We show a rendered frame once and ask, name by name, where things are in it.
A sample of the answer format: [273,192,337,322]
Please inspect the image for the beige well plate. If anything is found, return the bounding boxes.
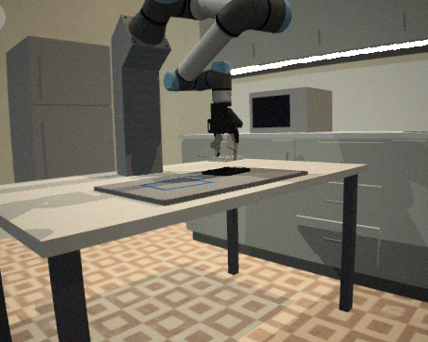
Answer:
[207,155,245,162]

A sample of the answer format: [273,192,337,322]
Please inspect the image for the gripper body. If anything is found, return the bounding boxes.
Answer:
[207,102,235,134]

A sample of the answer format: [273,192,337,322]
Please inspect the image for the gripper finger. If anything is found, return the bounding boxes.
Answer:
[210,133,223,157]
[226,125,239,160]

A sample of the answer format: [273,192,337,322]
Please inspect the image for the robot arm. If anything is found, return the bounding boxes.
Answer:
[129,0,292,102]

